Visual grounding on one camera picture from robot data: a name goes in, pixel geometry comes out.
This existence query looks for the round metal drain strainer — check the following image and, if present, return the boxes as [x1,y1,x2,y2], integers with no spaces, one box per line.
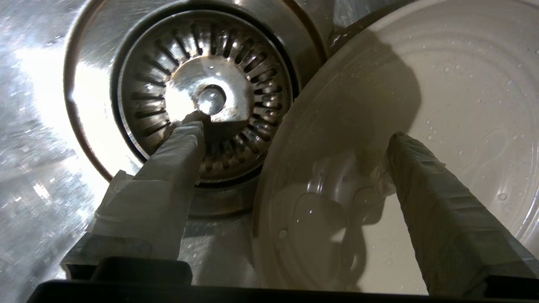
[63,0,327,217]

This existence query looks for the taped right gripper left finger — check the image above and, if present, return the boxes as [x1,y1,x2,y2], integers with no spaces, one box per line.
[60,111,207,280]

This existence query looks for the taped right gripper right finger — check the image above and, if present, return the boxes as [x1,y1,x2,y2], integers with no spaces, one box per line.
[385,131,539,298]

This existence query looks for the beige round plate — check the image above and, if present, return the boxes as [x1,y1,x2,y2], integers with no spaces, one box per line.
[252,0,539,295]

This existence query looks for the stainless steel sink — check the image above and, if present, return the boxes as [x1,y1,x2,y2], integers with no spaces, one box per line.
[0,0,422,291]

